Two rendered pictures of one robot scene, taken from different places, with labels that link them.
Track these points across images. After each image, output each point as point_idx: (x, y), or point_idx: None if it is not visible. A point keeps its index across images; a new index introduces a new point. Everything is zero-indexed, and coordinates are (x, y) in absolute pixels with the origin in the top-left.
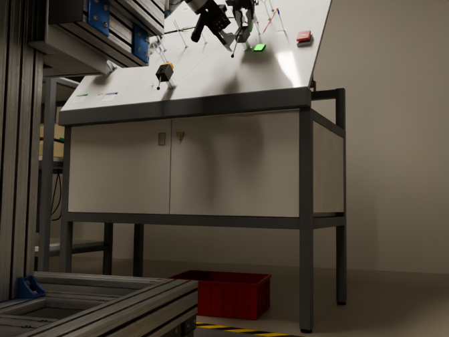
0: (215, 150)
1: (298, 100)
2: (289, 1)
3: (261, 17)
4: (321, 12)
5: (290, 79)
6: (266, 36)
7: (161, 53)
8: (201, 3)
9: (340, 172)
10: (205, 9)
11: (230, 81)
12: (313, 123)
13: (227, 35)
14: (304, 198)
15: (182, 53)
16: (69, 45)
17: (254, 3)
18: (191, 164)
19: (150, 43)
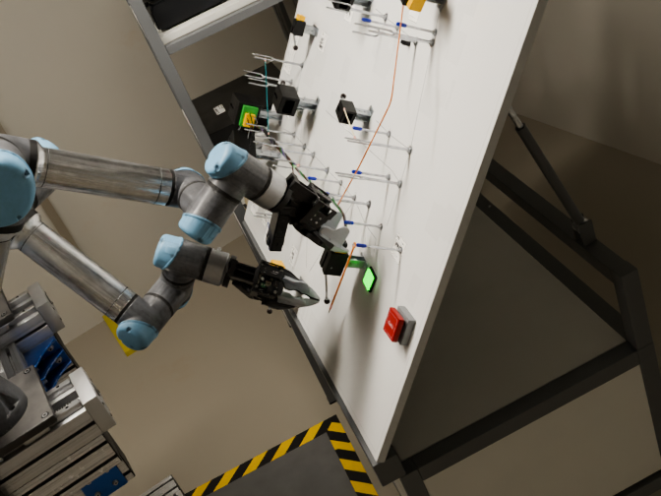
0: None
1: (375, 472)
2: (432, 137)
3: (395, 160)
4: (446, 238)
5: (370, 419)
6: (384, 245)
7: (310, 160)
8: (214, 284)
9: (625, 429)
10: (232, 279)
11: (335, 341)
12: (423, 486)
13: (288, 299)
14: None
15: (322, 188)
16: None
17: (326, 213)
18: None
19: (308, 109)
